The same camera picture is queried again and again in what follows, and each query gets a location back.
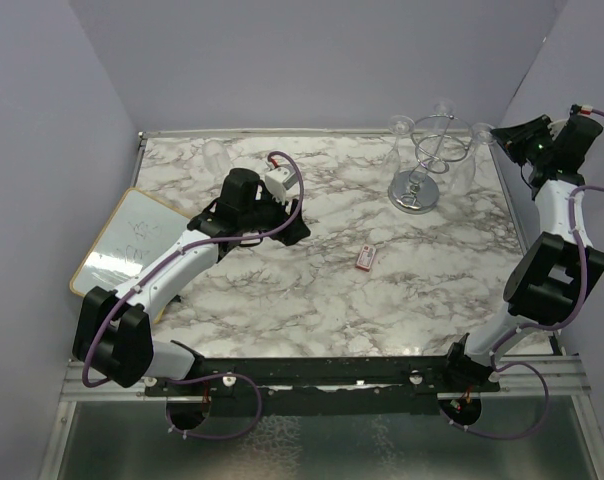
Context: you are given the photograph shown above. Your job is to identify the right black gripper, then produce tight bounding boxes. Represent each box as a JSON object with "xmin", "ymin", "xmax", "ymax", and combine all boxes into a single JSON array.
[{"xmin": 489, "ymin": 116, "xmax": 556, "ymax": 167}]

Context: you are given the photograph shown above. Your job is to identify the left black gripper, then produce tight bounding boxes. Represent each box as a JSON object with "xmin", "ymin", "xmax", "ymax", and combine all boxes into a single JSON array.
[{"xmin": 241, "ymin": 184, "xmax": 311, "ymax": 246}]

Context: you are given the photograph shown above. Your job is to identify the clear wine glass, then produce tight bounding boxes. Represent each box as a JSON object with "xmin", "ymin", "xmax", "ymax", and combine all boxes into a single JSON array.
[
  {"xmin": 383, "ymin": 115, "xmax": 415, "ymax": 175},
  {"xmin": 433, "ymin": 98, "xmax": 455, "ymax": 135},
  {"xmin": 201, "ymin": 140, "xmax": 231, "ymax": 179},
  {"xmin": 449, "ymin": 123, "xmax": 495, "ymax": 196}
]

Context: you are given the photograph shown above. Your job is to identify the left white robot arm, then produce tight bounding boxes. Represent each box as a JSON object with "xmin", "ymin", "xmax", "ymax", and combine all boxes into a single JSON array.
[{"xmin": 72, "ymin": 167, "xmax": 310, "ymax": 395}]

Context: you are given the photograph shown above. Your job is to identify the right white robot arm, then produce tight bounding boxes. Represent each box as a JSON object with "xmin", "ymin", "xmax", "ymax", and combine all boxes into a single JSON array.
[{"xmin": 441, "ymin": 106, "xmax": 604, "ymax": 391}]

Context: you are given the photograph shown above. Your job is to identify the chrome wine glass rack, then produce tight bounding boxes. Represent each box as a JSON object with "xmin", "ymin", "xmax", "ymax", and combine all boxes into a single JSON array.
[{"xmin": 387, "ymin": 113, "xmax": 471, "ymax": 215}]

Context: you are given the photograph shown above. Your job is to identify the small red white box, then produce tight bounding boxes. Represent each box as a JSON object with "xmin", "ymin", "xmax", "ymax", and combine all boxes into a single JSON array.
[{"xmin": 355, "ymin": 245, "xmax": 377, "ymax": 271}]

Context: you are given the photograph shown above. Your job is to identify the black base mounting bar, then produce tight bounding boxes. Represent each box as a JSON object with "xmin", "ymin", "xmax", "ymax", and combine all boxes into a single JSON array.
[{"xmin": 146, "ymin": 349, "xmax": 503, "ymax": 419}]

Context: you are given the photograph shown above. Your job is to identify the yellow framed whiteboard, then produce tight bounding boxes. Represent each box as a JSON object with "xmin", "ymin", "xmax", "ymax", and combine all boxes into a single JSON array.
[{"xmin": 69, "ymin": 188, "xmax": 189, "ymax": 297}]

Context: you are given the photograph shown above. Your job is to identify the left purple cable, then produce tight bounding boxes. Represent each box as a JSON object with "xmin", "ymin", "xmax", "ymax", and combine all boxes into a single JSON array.
[{"xmin": 80, "ymin": 150, "xmax": 306, "ymax": 389}]

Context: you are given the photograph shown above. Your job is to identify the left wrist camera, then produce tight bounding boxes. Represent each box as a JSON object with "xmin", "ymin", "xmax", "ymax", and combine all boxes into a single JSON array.
[{"xmin": 264, "ymin": 167, "xmax": 298, "ymax": 203}]

